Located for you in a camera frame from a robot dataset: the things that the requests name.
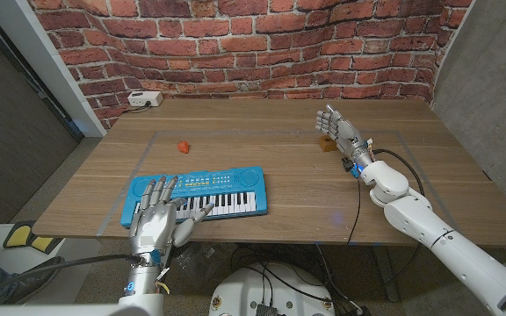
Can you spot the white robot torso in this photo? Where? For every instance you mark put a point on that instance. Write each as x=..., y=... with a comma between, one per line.
x=59, y=311

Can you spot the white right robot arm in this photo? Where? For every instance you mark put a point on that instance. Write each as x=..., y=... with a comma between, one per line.
x=424, y=224

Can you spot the yellow black foot pedal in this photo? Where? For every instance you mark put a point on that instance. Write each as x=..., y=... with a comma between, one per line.
x=18, y=234

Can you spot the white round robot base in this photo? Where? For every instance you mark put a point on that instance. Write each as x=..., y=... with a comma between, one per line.
x=244, y=289

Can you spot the white door frame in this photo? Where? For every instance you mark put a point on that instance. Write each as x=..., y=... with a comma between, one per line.
x=38, y=57

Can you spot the printed red brick backdrop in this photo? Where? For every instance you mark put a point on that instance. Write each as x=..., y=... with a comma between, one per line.
x=253, y=44

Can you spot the grey table leg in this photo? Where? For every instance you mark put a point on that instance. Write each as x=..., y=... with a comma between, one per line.
x=385, y=272

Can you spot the white power strip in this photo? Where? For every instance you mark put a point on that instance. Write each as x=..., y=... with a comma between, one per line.
x=144, y=98

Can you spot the black shoe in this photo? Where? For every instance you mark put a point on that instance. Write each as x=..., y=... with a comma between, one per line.
x=33, y=281

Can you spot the clear plastic bag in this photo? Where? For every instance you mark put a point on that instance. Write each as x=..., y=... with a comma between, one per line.
x=204, y=263

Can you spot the blue toy piano keyboard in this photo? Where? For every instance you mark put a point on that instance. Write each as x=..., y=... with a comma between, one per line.
x=235, y=184

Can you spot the orange block with holes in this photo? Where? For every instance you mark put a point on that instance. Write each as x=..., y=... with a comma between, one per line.
x=325, y=144

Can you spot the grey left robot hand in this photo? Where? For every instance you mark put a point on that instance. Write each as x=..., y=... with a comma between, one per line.
x=154, y=228

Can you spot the white floor platform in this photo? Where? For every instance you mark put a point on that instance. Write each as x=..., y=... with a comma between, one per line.
x=77, y=246

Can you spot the small orange ball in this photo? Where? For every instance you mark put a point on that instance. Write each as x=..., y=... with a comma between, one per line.
x=183, y=147

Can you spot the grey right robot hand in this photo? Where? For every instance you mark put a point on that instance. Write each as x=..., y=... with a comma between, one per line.
x=344, y=131

